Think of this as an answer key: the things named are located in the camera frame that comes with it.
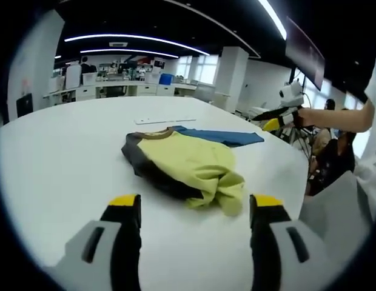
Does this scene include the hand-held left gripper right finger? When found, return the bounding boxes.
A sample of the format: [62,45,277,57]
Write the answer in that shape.
[249,193,331,291]

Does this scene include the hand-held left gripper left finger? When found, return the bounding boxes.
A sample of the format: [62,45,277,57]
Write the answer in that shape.
[53,193,143,291]

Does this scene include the yellow garment with dark sleeves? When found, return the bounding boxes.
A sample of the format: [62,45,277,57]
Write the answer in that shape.
[121,125,265,218]

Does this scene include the person's right hand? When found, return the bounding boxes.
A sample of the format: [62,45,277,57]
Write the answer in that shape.
[295,107,319,128]

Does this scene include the white side desk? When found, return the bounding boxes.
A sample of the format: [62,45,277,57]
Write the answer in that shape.
[248,101,280,122]

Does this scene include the black tripod stand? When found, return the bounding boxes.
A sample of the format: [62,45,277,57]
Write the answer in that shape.
[278,124,315,160]

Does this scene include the dark hanging display screen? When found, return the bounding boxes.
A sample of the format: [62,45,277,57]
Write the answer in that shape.
[285,16,325,91]

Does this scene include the white square pillar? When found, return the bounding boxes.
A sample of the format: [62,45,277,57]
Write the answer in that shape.
[215,47,249,112]

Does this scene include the grey office chair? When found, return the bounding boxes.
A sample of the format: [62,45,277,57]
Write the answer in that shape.
[193,83,215,102]

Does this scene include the person's grey trousers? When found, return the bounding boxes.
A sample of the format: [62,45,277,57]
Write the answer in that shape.
[298,172,374,246]

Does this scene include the long ceiling light strip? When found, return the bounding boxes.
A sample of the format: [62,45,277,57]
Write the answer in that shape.
[80,48,180,59]
[64,33,210,56]
[257,0,287,40]

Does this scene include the white counter row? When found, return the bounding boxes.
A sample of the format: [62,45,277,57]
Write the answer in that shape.
[44,81,198,102]

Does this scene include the black rectangular panel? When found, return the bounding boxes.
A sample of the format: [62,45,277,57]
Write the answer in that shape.
[16,93,34,118]

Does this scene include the white tall cabinet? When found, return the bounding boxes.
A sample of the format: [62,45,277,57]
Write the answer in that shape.
[65,63,82,90]

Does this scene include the curved ceiling track rail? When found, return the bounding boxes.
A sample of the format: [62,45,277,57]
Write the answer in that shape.
[169,0,261,58]

